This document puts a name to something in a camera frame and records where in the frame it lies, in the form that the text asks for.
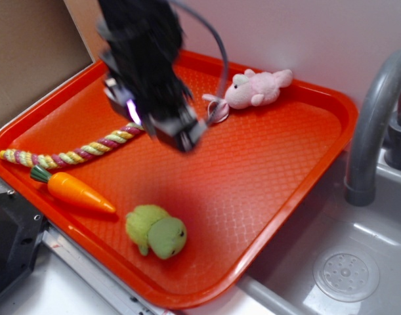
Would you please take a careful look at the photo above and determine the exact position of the grey sink basin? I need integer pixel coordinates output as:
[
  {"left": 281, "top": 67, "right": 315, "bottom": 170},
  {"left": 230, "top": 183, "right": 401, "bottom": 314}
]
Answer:
[{"left": 239, "top": 156, "right": 401, "bottom": 314}]

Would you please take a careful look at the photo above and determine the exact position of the grey cable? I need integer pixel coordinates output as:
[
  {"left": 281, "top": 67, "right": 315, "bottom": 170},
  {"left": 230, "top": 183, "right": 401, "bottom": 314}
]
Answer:
[{"left": 169, "top": 0, "right": 230, "bottom": 124}]

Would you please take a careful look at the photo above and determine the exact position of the sink drain strainer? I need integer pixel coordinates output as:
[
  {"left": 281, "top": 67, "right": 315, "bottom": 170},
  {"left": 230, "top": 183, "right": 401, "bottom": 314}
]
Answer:
[{"left": 313, "top": 248, "right": 380, "bottom": 303}]

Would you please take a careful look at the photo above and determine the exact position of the pink plush bunny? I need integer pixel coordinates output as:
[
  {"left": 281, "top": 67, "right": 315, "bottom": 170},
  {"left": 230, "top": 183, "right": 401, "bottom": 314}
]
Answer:
[{"left": 202, "top": 69, "right": 293, "bottom": 123}]

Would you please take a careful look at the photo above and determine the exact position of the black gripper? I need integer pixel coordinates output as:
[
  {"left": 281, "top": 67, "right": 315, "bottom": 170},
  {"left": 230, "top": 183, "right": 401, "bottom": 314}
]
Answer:
[{"left": 97, "top": 1, "right": 207, "bottom": 152}]

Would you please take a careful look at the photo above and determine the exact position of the green plush turtle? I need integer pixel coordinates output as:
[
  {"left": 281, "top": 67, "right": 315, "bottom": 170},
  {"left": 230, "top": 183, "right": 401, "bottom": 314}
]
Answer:
[{"left": 125, "top": 205, "right": 187, "bottom": 260}]

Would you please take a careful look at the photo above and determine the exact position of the black mounting block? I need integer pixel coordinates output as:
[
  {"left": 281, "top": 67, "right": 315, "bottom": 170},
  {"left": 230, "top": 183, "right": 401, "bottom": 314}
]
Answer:
[{"left": 0, "top": 190, "right": 47, "bottom": 299}]

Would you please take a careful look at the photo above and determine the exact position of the orange plastic carrot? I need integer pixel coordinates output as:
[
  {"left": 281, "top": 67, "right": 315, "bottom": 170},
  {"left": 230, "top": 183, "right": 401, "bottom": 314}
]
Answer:
[{"left": 30, "top": 165, "right": 116, "bottom": 214}]

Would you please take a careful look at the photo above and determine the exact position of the grey faucet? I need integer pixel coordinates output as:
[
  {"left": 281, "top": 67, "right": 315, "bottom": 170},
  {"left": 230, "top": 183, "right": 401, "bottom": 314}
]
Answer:
[{"left": 344, "top": 49, "right": 401, "bottom": 206}]

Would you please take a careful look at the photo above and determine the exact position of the brown cardboard panel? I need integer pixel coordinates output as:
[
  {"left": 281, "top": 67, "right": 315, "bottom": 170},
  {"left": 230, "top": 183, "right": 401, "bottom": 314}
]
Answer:
[{"left": 0, "top": 1, "right": 103, "bottom": 128}]

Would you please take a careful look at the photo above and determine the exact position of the multicolour twisted rope toy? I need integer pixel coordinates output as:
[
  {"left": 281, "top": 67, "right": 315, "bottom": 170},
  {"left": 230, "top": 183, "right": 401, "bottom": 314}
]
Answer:
[{"left": 0, "top": 122, "right": 144, "bottom": 170}]

